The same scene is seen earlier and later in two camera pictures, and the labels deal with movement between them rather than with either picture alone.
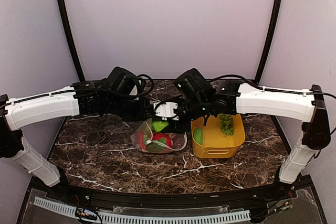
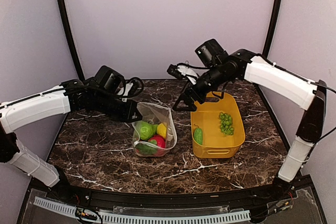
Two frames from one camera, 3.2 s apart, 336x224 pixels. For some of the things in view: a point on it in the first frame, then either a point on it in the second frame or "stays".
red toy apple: x=159 y=137 to x=161 y=145
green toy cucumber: x=198 y=135 stays
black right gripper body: x=196 y=107 to x=217 y=78
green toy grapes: x=226 y=124 stays
